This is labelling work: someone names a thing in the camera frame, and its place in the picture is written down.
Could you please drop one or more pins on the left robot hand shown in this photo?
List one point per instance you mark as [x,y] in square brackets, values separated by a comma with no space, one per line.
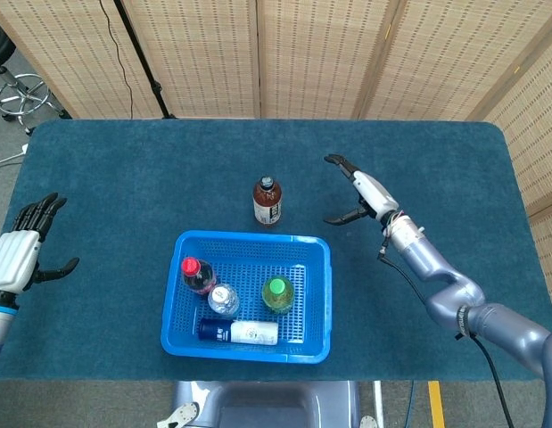
[12,260]

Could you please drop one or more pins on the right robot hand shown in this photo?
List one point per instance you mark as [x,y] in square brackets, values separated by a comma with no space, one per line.
[376,196]

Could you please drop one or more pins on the black cap tea bottle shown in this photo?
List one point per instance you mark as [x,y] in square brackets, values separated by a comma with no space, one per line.
[266,205]

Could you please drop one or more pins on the green cap drink bottle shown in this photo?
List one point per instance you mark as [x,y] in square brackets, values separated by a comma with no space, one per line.
[277,294]

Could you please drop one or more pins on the clear water bottle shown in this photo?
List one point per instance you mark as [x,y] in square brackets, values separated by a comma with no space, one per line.
[222,298]

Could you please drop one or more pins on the red cap cola bottle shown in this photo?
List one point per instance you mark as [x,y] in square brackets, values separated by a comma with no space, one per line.
[197,276]

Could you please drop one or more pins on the white bottle blue cap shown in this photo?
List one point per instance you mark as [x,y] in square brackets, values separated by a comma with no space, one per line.
[249,332]

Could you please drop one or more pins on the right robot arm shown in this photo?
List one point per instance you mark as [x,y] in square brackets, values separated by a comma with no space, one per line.
[427,263]

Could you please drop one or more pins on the blue plastic basket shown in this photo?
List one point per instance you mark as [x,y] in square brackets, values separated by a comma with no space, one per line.
[249,258]

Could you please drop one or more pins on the teal table mat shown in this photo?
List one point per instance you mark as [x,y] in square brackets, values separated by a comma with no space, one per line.
[124,156]

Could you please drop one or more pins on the bamboo folding screen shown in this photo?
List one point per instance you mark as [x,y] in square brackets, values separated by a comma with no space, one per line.
[320,53]

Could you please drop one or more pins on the black stool chrome base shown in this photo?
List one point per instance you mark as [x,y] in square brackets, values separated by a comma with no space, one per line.
[21,96]

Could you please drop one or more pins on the white table leg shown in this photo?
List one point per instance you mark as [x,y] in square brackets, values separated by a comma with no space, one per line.
[378,401]

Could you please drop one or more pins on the yellow floor tape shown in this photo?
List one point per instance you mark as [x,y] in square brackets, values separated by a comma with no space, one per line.
[436,401]

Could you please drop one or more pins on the grey robot torso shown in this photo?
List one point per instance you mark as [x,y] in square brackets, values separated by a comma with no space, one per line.
[266,405]

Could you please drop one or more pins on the black tripod stand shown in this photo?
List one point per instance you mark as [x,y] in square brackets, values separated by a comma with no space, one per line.
[142,62]

